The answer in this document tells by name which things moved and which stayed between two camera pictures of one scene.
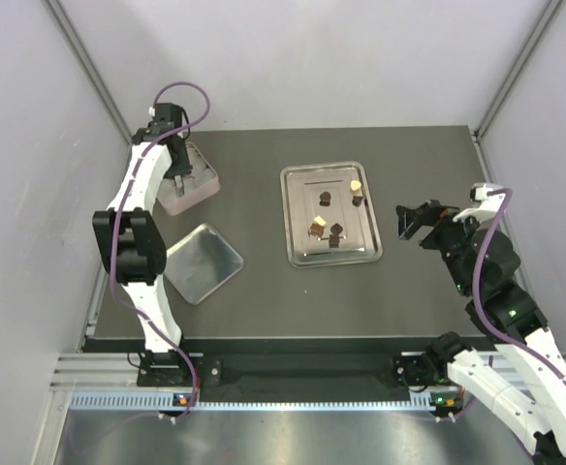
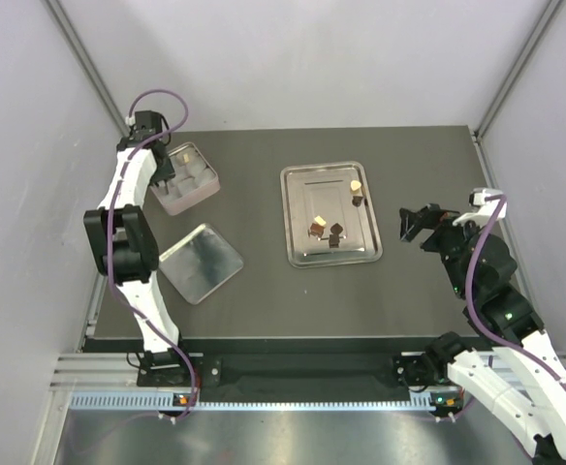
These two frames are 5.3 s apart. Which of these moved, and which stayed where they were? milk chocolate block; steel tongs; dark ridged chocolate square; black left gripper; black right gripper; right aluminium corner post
Moved: steel tongs; black left gripper
Stayed: milk chocolate block; black right gripper; dark ridged chocolate square; right aluminium corner post
